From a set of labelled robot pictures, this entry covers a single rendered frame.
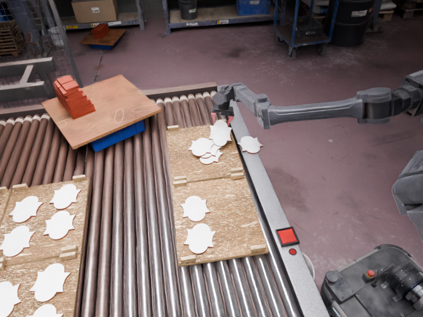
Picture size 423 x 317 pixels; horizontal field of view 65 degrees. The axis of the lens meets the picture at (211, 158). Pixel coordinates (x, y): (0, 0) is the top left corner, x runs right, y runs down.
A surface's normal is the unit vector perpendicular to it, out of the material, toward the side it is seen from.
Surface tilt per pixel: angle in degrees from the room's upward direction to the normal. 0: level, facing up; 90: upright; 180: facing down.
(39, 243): 0
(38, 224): 0
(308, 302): 0
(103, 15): 90
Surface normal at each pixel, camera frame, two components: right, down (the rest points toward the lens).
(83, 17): 0.11, 0.68
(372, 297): -0.04, -0.73
